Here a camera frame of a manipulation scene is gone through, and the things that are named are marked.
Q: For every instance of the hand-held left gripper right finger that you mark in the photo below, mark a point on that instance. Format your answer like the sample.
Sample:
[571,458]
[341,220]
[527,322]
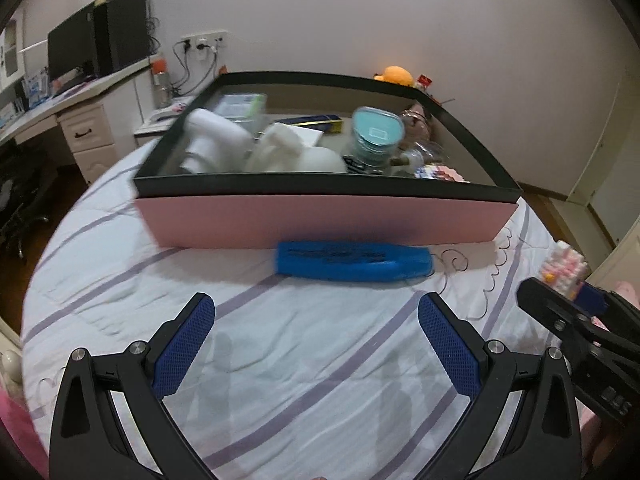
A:
[450,350]

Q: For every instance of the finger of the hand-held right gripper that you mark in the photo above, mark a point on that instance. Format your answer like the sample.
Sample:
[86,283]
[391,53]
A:
[540,297]
[594,301]

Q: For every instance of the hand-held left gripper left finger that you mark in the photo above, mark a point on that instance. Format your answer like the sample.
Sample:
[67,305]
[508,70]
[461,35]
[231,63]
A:
[185,345]

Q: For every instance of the pink and white packet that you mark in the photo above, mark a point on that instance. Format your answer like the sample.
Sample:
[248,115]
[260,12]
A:
[565,265]

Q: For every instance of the blue plastic case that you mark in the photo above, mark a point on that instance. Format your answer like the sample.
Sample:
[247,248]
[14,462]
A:
[350,262]

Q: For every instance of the pink storage box black rim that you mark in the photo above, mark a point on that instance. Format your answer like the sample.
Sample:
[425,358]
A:
[325,220]

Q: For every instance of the copper metal cup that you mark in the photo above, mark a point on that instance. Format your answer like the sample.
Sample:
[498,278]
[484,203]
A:
[420,130]

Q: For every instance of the clear plastic box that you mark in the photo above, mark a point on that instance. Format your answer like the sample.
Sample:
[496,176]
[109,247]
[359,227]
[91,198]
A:
[240,105]

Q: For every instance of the striped white bedsheet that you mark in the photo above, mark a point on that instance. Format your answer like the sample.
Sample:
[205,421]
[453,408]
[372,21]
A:
[300,360]

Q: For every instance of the white wardrobe door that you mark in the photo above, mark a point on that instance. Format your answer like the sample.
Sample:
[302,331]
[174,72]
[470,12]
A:
[610,160]

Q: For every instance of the pink blanket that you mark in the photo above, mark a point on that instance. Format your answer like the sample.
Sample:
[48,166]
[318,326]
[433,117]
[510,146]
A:
[20,435]

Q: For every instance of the white roll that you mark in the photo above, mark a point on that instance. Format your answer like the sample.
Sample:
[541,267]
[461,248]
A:
[215,135]

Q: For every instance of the white nightstand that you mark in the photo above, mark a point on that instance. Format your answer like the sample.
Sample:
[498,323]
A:
[150,127]

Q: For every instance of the black office chair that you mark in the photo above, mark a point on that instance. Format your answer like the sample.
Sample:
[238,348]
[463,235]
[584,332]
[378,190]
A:
[20,195]

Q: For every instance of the teal lid jar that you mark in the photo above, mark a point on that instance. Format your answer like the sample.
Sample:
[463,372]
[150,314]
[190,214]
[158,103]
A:
[375,130]

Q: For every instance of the white desk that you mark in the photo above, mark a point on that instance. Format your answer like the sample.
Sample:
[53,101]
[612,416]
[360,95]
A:
[85,130]

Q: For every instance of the red printed box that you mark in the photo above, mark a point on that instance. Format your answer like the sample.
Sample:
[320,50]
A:
[425,81]

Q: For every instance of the blue gold flat box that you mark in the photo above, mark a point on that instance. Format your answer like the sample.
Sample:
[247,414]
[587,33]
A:
[320,122]

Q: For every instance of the clear bottle orange cap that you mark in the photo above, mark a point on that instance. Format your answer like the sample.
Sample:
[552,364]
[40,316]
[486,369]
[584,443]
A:
[161,85]

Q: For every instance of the orange plush octopus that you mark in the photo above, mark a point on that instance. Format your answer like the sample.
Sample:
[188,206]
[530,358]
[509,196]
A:
[395,75]

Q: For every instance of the blue white box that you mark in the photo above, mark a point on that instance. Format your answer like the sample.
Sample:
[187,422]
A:
[37,90]

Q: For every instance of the black computer tower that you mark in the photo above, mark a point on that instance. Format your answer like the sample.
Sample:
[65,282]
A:
[122,35]

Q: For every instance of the black computer monitor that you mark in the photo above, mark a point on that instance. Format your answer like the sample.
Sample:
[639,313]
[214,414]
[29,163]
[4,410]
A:
[70,45]

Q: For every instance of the white glass-door cabinet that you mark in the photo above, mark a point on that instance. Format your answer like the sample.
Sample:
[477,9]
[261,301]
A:
[10,55]

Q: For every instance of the white wall power strip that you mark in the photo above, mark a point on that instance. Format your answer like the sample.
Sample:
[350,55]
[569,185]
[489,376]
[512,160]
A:
[205,38]

